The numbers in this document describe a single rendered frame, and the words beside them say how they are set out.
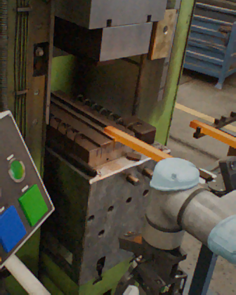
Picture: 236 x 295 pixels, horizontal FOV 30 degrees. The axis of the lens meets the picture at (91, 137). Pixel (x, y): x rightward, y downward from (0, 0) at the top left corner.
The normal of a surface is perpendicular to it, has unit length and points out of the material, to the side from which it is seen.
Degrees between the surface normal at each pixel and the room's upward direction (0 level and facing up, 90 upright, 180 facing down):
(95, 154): 90
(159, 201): 90
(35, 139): 90
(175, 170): 0
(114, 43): 90
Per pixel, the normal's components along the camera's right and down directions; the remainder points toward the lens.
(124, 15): 0.65, 0.41
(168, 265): -0.84, 0.18
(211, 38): -0.60, 0.31
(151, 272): 0.10, -0.87
